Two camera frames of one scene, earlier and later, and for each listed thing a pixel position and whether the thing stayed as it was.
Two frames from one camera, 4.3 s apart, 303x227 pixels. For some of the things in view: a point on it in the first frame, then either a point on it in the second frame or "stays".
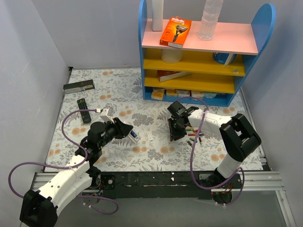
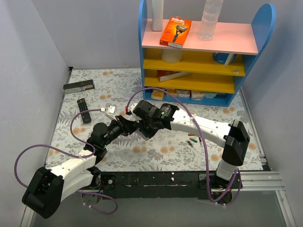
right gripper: [176, 125] → [147, 130]
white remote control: [132, 138] → [139, 132]
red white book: [165, 75] stays
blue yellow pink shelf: [208, 72] stays
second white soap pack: [183, 92] stays
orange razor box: [175, 32] stays
